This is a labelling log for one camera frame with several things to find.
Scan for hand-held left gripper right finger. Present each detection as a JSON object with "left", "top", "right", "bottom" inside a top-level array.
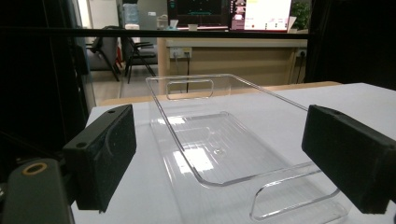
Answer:
[{"left": 301, "top": 105, "right": 396, "bottom": 215}]

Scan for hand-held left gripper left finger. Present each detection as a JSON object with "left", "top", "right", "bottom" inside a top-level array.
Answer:
[{"left": 62, "top": 104, "right": 137, "bottom": 214}]

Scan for clear plastic storage bin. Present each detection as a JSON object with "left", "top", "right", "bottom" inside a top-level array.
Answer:
[{"left": 145, "top": 73, "right": 353, "bottom": 222}]

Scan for black folding chair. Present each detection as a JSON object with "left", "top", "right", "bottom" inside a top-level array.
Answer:
[{"left": 120, "top": 36, "right": 158, "bottom": 84}]

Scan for water dispenser bottle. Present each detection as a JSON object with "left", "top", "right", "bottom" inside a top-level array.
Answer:
[{"left": 122, "top": 3, "right": 140, "bottom": 31}]

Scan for green potted plant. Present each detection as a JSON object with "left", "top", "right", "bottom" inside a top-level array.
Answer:
[{"left": 290, "top": 1, "right": 312, "bottom": 31}]

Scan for wooden counter desk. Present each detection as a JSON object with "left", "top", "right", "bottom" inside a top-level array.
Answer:
[{"left": 157, "top": 29, "right": 309, "bottom": 94}]

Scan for bright computer monitor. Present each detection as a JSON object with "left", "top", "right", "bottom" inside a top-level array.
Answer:
[{"left": 231, "top": 0, "right": 293, "bottom": 32}]

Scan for dark computer monitor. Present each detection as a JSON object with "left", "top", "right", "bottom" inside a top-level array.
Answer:
[{"left": 166, "top": 0, "right": 232, "bottom": 28}]

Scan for black power cable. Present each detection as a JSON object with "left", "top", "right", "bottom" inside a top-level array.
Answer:
[{"left": 185, "top": 52, "right": 191, "bottom": 93}]

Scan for wall power socket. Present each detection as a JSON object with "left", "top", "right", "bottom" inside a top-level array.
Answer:
[{"left": 169, "top": 47, "right": 192, "bottom": 59}]

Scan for black metal frame bar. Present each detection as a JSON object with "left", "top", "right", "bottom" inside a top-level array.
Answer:
[{"left": 0, "top": 26, "right": 314, "bottom": 40}]

